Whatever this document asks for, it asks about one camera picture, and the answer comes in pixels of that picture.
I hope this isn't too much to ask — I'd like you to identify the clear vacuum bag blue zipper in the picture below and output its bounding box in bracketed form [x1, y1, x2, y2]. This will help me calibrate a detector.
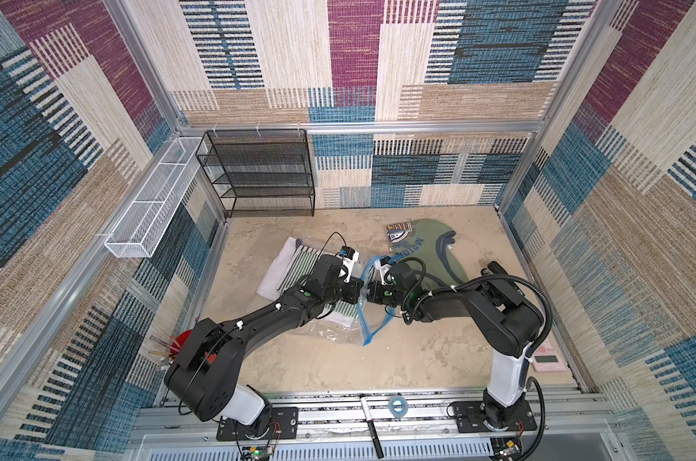
[256, 236, 398, 347]

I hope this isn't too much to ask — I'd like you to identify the green white striped garment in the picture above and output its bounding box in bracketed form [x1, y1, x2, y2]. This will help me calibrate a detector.
[278, 245, 358, 328]

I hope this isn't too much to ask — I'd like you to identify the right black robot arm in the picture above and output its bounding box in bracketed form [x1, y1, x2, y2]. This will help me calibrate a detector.
[366, 257, 552, 431]

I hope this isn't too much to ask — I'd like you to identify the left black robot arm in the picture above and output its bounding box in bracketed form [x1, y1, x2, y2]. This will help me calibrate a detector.
[164, 246, 363, 426]

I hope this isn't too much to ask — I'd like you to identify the black stapler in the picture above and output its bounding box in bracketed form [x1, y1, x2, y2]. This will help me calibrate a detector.
[482, 261, 510, 280]

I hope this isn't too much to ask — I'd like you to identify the blue tape roll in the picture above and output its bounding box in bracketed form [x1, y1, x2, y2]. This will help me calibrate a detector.
[388, 395, 409, 419]

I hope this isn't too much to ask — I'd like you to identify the black marker pen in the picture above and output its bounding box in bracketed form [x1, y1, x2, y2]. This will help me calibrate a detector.
[360, 394, 384, 459]

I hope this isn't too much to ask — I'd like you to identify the pink calculator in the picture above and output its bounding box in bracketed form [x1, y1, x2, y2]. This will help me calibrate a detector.
[532, 338, 567, 373]

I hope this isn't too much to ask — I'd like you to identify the red pencil cup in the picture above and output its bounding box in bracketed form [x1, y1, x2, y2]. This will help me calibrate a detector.
[143, 330, 192, 371]

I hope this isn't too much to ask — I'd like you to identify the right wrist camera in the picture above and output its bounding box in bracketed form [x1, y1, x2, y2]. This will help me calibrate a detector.
[375, 255, 393, 284]

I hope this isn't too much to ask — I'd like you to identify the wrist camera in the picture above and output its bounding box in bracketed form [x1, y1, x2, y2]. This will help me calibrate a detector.
[375, 255, 393, 284]
[338, 246, 360, 282]

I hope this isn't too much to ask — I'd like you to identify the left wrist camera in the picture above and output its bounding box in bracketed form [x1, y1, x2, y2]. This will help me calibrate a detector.
[338, 246, 360, 282]

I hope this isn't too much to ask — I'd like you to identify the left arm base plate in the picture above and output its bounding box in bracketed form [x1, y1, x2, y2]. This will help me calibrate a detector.
[215, 406, 299, 442]

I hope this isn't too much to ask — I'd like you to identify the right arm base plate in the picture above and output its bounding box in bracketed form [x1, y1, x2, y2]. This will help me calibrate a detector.
[447, 399, 538, 433]

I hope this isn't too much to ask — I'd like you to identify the black wire mesh shelf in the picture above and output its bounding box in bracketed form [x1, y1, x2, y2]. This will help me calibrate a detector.
[196, 129, 317, 218]

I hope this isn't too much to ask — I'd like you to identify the white wire mesh basket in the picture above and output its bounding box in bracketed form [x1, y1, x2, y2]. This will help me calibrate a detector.
[105, 138, 200, 259]

